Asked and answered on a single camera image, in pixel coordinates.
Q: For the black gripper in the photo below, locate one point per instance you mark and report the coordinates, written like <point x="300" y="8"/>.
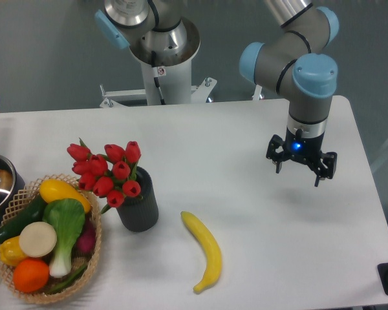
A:
<point x="303" y="147"/>

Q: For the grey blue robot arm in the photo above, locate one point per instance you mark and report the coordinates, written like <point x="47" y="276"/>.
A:
<point x="293" y="67"/>

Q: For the dark grey ribbed vase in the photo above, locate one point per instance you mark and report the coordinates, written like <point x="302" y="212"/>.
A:
<point x="140" y="214"/>

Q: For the yellow banana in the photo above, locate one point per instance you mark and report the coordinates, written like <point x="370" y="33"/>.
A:
<point x="211" y="249"/>

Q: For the red tulip bouquet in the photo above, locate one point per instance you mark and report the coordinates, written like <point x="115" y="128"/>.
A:
<point x="111" y="175"/>

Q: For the purple sweet potato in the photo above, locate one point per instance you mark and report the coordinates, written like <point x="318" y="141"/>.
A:
<point x="87" y="240"/>

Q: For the green bok choy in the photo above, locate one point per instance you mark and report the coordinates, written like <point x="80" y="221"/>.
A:
<point x="67" y="217"/>

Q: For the green chili pepper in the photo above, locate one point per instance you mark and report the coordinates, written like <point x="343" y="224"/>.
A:
<point x="67" y="282"/>

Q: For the yellow squash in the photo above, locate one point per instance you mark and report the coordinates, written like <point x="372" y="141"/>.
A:
<point x="52" y="189"/>

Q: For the woven wicker basket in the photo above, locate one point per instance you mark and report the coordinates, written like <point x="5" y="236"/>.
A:
<point x="19" y="202"/>

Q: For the green cucumber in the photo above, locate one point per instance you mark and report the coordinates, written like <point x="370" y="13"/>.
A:
<point x="33" y="212"/>

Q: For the white round radish slice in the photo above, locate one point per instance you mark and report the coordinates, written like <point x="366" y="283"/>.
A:
<point x="37" y="239"/>

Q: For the orange fruit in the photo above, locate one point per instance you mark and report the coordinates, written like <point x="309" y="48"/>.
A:
<point x="30" y="275"/>

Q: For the yellow bell pepper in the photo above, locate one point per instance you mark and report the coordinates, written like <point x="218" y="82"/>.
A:
<point x="10" y="252"/>

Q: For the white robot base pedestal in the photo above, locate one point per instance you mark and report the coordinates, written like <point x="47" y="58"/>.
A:
<point x="165" y="60"/>

